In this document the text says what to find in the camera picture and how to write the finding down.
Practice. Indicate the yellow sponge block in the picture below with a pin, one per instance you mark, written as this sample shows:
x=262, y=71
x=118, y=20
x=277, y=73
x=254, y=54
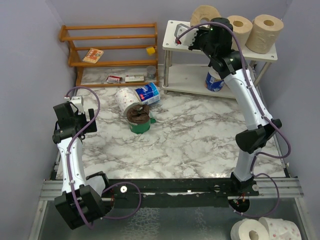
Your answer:
x=150, y=50

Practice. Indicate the white green flat box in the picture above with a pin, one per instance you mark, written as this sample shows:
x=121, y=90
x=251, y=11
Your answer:
x=134, y=78

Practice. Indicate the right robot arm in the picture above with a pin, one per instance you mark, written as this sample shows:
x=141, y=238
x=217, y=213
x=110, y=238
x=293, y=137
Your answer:
x=260, y=125

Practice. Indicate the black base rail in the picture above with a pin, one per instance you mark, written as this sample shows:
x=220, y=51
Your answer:
x=175, y=192

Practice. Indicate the red white small box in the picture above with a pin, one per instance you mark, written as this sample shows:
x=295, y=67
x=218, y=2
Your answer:
x=112, y=79

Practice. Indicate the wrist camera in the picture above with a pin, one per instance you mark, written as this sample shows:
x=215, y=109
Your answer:
x=184, y=36
x=77, y=104

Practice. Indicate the white dotted roll bottom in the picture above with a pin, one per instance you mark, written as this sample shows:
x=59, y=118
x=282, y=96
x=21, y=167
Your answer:
x=279, y=229

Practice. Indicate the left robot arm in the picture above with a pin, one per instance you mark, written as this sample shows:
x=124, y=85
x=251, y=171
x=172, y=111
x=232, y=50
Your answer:
x=80, y=202

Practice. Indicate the brown roll back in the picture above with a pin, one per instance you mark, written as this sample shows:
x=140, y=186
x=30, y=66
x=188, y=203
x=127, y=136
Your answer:
x=242, y=28

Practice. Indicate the white dotted roll left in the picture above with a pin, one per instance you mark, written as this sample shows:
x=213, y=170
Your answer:
x=125, y=99

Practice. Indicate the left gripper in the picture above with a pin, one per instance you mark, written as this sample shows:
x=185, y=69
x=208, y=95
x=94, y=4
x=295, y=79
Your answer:
x=91, y=128

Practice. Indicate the green wrapped brown roll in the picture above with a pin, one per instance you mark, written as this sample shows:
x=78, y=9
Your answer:
x=140, y=118

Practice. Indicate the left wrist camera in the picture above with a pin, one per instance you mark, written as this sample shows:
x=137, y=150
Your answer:
x=77, y=104

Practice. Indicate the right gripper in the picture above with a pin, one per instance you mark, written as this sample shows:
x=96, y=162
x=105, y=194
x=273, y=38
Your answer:
x=202, y=30

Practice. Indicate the blue packaged roll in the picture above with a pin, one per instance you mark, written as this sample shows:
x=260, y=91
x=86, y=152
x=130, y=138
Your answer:
x=213, y=82
x=148, y=94

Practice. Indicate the white two-tier shelf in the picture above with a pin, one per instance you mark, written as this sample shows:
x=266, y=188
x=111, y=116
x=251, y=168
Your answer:
x=190, y=78

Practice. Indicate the orange booklet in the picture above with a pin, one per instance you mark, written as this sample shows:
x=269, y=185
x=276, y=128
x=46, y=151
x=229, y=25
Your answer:
x=92, y=56

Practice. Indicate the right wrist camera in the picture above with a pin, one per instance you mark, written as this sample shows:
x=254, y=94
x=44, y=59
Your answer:
x=184, y=36

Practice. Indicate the grey small cup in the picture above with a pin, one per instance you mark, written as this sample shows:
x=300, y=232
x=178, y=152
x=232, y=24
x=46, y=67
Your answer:
x=151, y=71

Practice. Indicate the white dotted roll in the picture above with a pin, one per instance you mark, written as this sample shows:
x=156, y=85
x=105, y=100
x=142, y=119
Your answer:
x=279, y=229
x=125, y=99

